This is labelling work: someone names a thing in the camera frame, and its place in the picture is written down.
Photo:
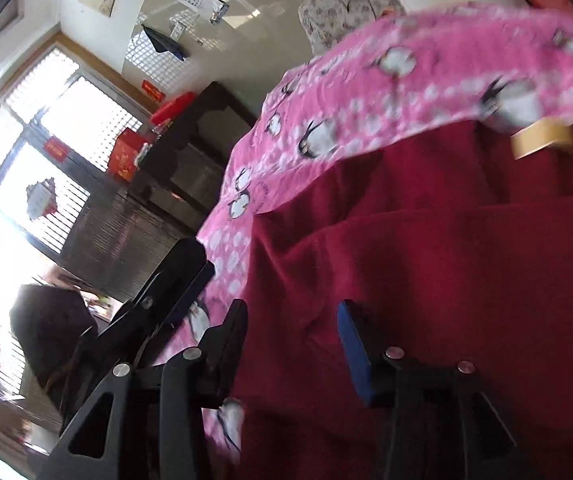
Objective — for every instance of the dark red sweater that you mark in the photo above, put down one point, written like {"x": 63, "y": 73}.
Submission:
{"x": 453, "y": 250}

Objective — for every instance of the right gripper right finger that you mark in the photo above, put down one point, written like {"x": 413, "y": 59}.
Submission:
{"x": 439, "y": 422}

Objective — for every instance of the red gift box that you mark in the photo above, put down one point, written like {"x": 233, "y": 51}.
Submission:
{"x": 171, "y": 109}

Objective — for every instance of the floral quilt pillow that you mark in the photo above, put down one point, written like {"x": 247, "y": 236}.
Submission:
{"x": 326, "y": 22}

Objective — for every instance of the window with lattice grille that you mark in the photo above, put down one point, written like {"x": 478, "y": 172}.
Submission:
{"x": 60, "y": 115}

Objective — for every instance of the dark hanging cloth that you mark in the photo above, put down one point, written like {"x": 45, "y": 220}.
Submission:
{"x": 164, "y": 44}

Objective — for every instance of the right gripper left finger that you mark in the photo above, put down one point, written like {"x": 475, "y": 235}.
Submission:
{"x": 148, "y": 424}

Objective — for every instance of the pink penguin blanket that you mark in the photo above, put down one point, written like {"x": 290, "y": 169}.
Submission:
{"x": 399, "y": 76}

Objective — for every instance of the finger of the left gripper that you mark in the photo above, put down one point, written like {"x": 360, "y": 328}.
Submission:
{"x": 142, "y": 328}

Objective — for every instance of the tan tape roll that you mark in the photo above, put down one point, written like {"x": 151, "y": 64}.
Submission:
{"x": 548, "y": 132}

